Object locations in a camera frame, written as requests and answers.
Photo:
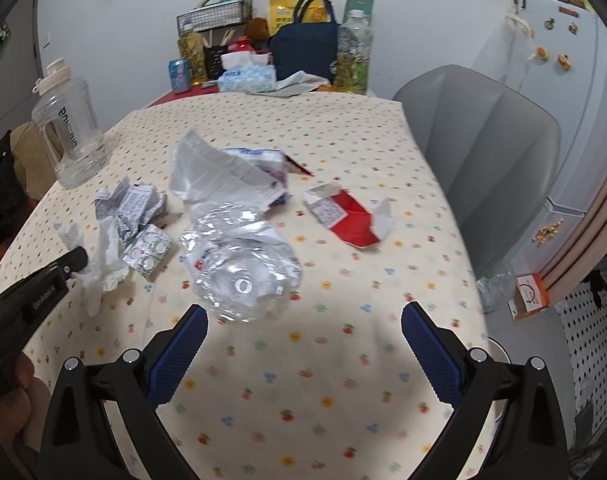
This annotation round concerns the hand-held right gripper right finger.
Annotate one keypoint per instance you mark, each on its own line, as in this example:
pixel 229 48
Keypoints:
pixel 431 352

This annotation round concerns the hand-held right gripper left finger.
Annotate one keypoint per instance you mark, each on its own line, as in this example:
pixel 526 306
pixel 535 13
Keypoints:
pixel 179 352

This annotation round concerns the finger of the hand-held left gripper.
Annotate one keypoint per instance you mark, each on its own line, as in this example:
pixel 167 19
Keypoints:
pixel 73 259

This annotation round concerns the white tissue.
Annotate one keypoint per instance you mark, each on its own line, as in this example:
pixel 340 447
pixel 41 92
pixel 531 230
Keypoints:
pixel 108 265

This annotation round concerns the crushed clear plastic bottle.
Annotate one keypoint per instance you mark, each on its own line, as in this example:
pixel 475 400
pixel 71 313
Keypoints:
pixel 243 285

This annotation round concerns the person's left hand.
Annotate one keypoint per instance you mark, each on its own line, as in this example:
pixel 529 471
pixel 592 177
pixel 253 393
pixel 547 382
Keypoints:
pixel 18 410

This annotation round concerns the silver blister pack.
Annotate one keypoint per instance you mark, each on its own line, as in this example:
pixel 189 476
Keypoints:
pixel 148 252

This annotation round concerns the crumpled printed leaflet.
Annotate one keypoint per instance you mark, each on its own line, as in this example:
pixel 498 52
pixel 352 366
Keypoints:
pixel 128 205

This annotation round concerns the black cloth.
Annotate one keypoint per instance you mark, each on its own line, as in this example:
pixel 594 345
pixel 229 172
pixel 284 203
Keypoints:
pixel 0 190

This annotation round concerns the orange white cardboard box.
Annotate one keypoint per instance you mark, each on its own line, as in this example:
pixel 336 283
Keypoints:
pixel 531 297

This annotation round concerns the clear plastic water jug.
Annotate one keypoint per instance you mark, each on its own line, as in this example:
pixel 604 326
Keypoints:
pixel 73 135

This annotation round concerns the torn red white carton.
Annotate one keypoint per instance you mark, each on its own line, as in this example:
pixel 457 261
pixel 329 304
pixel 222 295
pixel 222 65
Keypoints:
pixel 353 220

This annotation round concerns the white dotted floor mat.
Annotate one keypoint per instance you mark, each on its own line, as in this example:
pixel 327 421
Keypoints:
pixel 591 345

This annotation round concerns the white printed paper sheet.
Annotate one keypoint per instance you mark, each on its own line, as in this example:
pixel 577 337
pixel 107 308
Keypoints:
pixel 213 170

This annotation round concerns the cluster of fridge magnets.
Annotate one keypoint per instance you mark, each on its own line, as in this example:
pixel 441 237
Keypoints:
pixel 548 232

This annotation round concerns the pink curtain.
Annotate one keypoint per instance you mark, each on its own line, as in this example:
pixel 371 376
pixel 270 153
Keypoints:
pixel 583 250

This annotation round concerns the blue drink can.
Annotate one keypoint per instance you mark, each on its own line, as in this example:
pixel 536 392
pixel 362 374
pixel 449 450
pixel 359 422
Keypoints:
pixel 180 75

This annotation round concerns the blue white tissue packet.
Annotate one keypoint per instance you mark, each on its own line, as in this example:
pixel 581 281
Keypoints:
pixel 263 156

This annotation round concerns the small red carton scrap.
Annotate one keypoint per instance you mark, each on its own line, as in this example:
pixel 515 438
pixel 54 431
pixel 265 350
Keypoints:
pixel 298 166

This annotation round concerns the grey upholstered chair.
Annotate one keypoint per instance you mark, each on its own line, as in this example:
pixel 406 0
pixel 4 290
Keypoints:
pixel 483 135

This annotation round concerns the yellow oil bottle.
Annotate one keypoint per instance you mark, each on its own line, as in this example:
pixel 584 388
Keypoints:
pixel 193 57

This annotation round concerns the black utensil holder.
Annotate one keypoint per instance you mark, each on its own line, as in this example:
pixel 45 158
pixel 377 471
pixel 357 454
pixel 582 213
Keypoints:
pixel 216 62

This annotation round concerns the blue tissue box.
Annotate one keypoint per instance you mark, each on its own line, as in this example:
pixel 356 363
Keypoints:
pixel 246 79

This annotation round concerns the white fridge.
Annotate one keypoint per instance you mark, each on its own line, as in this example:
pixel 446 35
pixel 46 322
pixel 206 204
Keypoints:
pixel 573 110

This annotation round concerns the white plastic sheet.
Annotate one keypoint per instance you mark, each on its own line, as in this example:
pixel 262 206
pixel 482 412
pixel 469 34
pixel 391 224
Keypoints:
pixel 298 82

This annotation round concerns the brown plush toy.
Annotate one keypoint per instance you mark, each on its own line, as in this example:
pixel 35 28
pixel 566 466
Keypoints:
pixel 258 29

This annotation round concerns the large clear plastic bottle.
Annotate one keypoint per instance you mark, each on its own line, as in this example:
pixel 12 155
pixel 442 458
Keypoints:
pixel 354 55

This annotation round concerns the navy tote bag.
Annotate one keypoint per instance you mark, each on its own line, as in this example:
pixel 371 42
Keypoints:
pixel 303 52

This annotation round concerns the burger fridge magnet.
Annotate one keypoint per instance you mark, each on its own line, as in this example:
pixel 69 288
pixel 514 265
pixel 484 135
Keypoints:
pixel 541 54

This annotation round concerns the yellow fridge magnet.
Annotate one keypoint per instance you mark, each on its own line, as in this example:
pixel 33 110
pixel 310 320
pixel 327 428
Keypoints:
pixel 564 61

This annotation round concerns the yellow snack packet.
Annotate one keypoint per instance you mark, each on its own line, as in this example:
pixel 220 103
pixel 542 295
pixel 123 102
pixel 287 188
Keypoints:
pixel 283 12

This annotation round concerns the green tall box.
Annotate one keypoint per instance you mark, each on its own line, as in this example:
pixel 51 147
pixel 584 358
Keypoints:
pixel 361 2

